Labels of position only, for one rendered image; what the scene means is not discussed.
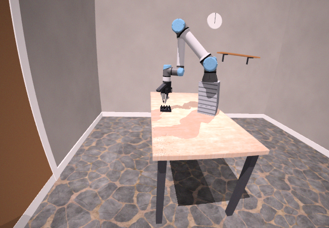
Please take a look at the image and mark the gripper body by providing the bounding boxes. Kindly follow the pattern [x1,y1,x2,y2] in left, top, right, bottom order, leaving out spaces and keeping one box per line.
[162,81,172,94]

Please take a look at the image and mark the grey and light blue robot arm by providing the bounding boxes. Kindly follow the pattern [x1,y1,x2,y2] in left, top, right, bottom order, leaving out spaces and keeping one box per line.
[163,19,218,82]

